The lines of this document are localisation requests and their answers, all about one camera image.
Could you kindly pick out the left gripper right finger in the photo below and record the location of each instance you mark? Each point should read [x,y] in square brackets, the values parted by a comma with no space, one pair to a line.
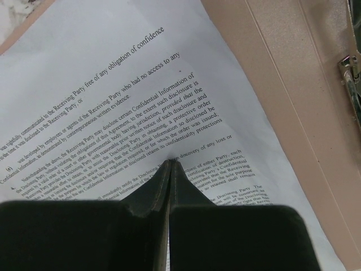
[204,236]

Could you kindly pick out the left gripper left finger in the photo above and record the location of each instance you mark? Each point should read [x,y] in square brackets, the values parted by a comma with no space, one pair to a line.
[128,234]

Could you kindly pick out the printed paper sheet top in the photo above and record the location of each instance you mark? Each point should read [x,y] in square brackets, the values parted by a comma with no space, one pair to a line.
[95,95]

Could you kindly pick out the pink folder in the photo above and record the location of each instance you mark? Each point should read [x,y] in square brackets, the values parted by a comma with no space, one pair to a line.
[285,50]

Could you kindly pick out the metal folder clip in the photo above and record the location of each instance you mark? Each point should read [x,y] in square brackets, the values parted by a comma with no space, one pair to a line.
[350,74]

